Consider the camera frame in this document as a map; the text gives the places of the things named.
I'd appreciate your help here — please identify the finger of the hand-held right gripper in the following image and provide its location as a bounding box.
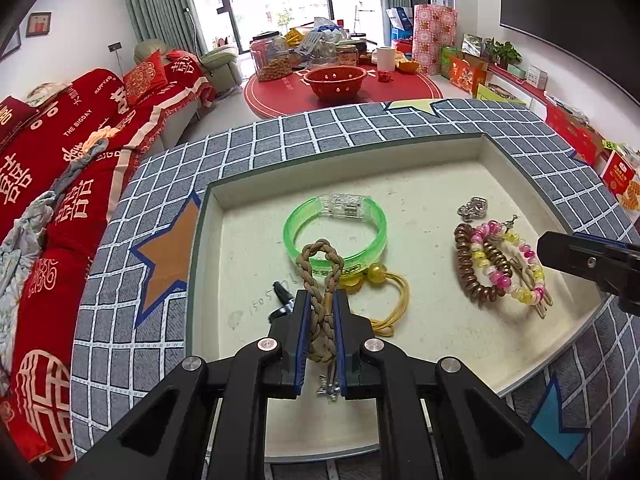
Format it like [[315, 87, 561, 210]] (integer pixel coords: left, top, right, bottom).
[[537, 231, 640, 293], [573, 232, 640, 251]]

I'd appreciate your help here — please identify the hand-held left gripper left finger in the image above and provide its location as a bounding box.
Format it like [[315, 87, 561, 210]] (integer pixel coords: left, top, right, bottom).
[[67, 289, 311, 480]]

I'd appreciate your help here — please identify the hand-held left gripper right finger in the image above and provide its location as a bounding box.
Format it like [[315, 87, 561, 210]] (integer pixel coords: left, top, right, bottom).
[[332, 291, 583, 480]]

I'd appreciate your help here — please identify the brown braided paracord bracelet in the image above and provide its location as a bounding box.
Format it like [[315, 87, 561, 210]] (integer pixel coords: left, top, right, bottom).
[[296, 240, 346, 403]]

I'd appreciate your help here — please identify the pink and yellow beaded bracelet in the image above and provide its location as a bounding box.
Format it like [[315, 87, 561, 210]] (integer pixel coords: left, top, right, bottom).
[[467, 217, 547, 308]]

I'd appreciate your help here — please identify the yellow elastic hair tie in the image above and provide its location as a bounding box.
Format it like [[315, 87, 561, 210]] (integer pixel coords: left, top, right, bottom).
[[345, 262, 412, 338]]

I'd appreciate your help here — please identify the silver metal charm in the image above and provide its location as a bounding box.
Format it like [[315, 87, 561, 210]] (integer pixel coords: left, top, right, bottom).
[[457, 196, 490, 224]]

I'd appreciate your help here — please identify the checked fabric tray with stars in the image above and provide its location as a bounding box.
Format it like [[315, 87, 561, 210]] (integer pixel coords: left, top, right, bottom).
[[70, 99, 640, 480]]

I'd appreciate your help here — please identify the small black clip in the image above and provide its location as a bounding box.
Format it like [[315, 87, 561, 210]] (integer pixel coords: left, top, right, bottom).
[[267, 282, 296, 326]]

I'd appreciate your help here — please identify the beige hair clip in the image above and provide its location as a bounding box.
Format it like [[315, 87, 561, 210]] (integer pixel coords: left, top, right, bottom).
[[510, 255, 555, 319]]

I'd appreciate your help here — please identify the red and white biscuit box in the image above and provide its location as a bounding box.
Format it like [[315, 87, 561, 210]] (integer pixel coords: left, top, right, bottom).
[[600, 150, 640, 211]]

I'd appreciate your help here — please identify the red flat box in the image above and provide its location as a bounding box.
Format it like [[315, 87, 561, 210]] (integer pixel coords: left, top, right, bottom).
[[545, 105, 603, 166]]

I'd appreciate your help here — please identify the yellow-green flat box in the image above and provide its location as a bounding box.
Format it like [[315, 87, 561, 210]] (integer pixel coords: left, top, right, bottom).
[[475, 82, 531, 108]]

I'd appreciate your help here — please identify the orange gift box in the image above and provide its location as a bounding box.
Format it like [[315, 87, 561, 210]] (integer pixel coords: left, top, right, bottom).
[[449, 56, 488, 93]]

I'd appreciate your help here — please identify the green potted plant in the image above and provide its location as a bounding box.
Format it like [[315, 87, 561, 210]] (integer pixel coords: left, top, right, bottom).
[[482, 37, 521, 66]]

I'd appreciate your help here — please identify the round table with red mat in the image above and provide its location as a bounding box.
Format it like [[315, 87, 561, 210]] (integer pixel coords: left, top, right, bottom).
[[243, 62, 444, 121]]

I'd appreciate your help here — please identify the red patterned gift box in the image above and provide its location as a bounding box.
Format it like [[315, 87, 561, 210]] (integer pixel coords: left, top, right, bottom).
[[412, 4, 458, 76]]

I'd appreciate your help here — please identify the red colander bowl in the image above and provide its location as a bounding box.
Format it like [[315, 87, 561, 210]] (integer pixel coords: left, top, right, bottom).
[[303, 65, 368, 101]]

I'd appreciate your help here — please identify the clear plastic jar of nuts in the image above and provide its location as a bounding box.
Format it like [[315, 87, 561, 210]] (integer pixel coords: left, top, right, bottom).
[[250, 31, 292, 82]]

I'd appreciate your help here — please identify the pale green armchair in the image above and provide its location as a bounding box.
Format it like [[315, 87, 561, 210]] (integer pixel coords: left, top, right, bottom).
[[134, 39, 241, 97]]

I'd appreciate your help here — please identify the blue and white box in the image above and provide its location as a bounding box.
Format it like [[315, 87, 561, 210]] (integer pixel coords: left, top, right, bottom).
[[386, 6, 415, 41]]

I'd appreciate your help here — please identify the grey crumpled cloth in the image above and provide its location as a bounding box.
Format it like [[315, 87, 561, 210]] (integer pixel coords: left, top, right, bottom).
[[0, 137, 111, 371]]

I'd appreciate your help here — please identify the pile of bags and packets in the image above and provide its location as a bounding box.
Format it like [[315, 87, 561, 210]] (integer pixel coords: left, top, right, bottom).
[[287, 17, 352, 58]]

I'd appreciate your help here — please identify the red patterned cushion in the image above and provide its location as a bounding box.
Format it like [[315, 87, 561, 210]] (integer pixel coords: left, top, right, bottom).
[[122, 50, 168, 106]]

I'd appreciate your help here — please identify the sofa with red printed cover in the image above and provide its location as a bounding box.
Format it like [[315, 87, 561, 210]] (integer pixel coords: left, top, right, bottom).
[[0, 50, 218, 476]]

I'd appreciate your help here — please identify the bronze spiral hair tie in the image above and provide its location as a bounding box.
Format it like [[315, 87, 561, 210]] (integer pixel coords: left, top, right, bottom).
[[454, 222, 516, 307]]

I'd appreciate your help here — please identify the green translucent plastic bracelet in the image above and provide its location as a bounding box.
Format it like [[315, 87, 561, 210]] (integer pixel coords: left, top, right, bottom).
[[283, 192, 388, 278]]

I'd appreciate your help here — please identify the black wall television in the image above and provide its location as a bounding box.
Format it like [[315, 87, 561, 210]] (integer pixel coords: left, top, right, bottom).
[[500, 0, 640, 88]]

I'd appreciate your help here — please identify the dark framed wall picture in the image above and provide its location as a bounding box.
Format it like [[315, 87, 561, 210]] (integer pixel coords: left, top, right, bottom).
[[0, 27, 22, 62]]

